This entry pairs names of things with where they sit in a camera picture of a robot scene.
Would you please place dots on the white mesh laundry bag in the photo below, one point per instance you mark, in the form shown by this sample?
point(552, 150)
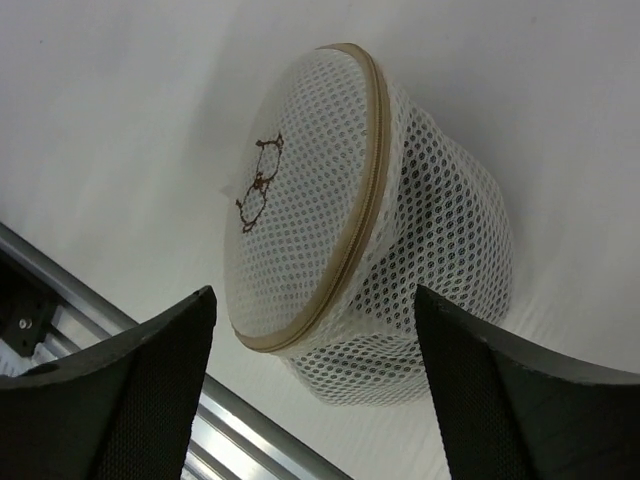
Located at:
point(347, 199)

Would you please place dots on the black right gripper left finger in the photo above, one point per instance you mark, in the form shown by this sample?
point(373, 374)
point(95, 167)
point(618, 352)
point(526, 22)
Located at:
point(121, 409)

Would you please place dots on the aluminium mounting rail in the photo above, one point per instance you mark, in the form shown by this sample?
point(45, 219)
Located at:
point(48, 314)

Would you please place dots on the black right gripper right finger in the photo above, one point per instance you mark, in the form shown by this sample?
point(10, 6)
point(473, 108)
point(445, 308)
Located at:
point(508, 408)

